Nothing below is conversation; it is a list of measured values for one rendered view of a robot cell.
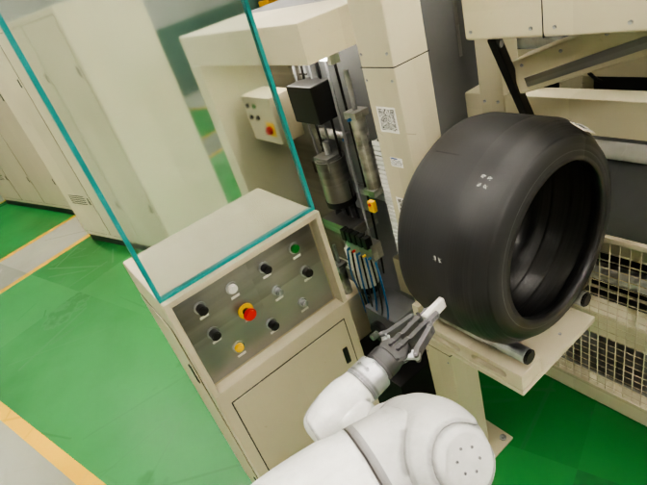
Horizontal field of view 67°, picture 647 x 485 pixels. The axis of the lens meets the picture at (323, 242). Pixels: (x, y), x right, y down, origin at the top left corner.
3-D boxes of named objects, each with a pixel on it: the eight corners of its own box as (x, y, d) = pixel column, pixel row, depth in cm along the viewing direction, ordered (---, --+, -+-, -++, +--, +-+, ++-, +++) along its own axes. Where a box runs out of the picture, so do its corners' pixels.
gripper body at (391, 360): (385, 367, 108) (412, 339, 111) (360, 350, 114) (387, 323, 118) (395, 387, 112) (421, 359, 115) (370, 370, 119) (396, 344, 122)
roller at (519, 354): (438, 308, 160) (429, 318, 158) (434, 299, 157) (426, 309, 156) (536, 356, 133) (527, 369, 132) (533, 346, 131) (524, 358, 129)
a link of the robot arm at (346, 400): (339, 370, 117) (376, 412, 116) (291, 417, 112) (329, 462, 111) (350, 368, 107) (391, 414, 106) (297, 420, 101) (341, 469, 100)
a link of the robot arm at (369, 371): (341, 364, 112) (359, 346, 114) (354, 387, 117) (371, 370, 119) (367, 384, 105) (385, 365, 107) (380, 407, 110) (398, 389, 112)
